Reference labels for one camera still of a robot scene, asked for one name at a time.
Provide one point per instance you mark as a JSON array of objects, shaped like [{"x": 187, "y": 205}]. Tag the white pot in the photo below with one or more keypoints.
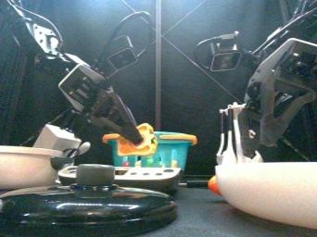
[{"x": 24, "y": 166}]

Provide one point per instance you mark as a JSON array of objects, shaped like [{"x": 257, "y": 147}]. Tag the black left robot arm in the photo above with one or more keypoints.
[{"x": 28, "y": 27}]

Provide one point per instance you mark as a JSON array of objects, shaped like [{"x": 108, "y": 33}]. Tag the black pot lid grey knob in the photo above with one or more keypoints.
[{"x": 88, "y": 205}]

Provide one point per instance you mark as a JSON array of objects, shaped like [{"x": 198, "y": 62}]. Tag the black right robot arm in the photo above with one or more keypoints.
[{"x": 294, "y": 20}]

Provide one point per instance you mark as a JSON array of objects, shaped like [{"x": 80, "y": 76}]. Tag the white box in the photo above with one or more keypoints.
[{"x": 55, "y": 139}]

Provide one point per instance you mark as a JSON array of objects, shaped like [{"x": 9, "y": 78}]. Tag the large white bowl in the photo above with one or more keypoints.
[{"x": 271, "y": 191}]

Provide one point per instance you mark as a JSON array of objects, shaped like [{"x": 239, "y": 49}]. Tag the small orange toy piece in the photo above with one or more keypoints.
[{"x": 212, "y": 185}]

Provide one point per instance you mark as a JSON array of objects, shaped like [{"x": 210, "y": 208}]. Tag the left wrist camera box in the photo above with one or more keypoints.
[{"x": 121, "y": 55}]

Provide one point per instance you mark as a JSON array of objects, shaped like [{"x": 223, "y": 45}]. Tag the orange yellow toy squash half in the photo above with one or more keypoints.
[{"x": 137, "y": 145}]

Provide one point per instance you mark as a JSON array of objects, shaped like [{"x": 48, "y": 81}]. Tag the vertical metal frame pole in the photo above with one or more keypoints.
[{"x": 158, "y": 61}]

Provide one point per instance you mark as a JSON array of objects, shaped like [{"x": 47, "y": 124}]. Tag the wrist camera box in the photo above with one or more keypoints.
[
  {"x": 224, "y": 55},
  {"x": 121, "y": 55}
]

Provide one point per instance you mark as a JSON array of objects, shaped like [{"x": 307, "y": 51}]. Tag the grey toy spoon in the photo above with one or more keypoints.
[{"x": 83, "y": 147}]

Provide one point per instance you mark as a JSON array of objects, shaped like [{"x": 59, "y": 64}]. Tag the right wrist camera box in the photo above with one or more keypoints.
[{"x": 224, "y": 55}]

